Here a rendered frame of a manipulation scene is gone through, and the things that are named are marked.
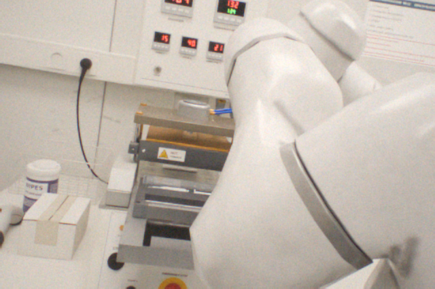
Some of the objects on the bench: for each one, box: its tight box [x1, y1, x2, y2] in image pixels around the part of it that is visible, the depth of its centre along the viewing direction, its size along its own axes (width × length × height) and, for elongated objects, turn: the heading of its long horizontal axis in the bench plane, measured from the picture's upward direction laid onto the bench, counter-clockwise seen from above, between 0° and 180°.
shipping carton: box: [17, 193, 91, 260], centre depth 116 cm, size 19×13×9 cm
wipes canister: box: [22, 160, 60, 214], centre depth 131 cm, size 9×9×15 cm
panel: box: [96, 209, 207, 289], centre depth 95 cm, size 2×30×19 cm, turn 50°
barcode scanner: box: [0, 204, 25, 248], centre depth 116 cm, size 20×8×8 cm, turn 136°
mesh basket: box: [8, 138, 114, 205], centre depth 154 cm, size 22×26×13 cm
